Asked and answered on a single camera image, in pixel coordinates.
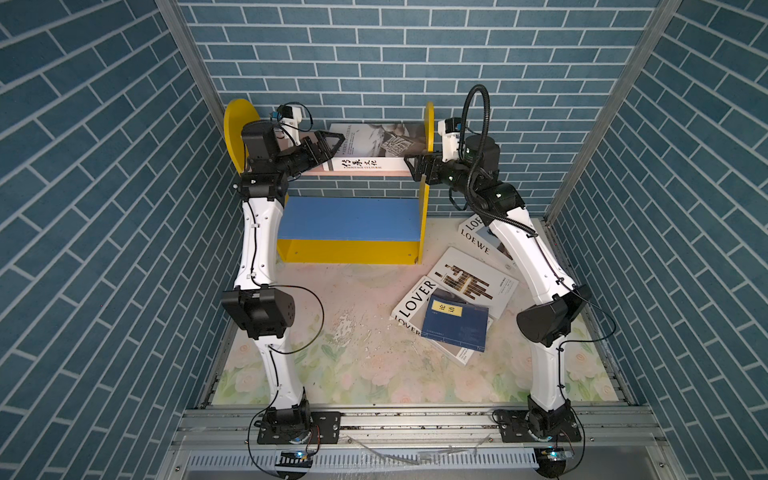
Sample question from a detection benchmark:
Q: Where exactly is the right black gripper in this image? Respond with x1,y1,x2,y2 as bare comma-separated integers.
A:
405,152,478,202

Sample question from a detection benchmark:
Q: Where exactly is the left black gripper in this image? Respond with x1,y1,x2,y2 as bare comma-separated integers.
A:
269,133,341,181

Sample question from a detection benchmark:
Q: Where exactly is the Heritage Cultural book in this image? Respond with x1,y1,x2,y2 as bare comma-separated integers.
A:
322,122,427,175

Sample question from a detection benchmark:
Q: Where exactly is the navy blue book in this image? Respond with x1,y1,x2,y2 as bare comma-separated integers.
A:
421,289,489,352

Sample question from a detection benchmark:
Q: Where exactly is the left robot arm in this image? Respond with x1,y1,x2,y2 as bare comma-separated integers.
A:
221,120,345,427

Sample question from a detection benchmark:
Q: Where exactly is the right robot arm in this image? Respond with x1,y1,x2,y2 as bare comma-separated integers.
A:
405,84,591,427

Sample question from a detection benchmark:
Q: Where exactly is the yellow pink blue bookshelf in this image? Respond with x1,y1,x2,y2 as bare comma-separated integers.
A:
223,99,434,265

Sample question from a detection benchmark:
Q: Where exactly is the white LOEWE book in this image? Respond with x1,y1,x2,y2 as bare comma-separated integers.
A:
458,214,516,271

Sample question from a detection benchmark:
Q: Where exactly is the white brown-pattern book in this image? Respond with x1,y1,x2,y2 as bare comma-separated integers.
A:
428,247,519,320

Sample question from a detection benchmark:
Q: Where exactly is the white LOVER book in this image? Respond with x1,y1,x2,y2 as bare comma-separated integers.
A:
390,276,475,366

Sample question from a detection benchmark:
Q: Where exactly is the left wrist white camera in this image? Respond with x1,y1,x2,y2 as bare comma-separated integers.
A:
276,102,314,133

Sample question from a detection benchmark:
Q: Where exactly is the wrist white camera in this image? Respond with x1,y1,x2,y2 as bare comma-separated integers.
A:
437,117,463,163
276,102,314,133

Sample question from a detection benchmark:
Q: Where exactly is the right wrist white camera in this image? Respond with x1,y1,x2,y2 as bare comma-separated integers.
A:
437,117,463,163

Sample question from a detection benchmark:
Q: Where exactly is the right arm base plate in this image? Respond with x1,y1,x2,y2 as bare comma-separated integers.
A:
491,405,582,443

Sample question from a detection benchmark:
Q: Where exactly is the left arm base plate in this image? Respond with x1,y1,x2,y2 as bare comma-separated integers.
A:
257,408,342,445

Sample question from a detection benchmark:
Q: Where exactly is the aluminium front rail frame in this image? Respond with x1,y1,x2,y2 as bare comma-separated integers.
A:
159,403,684,479

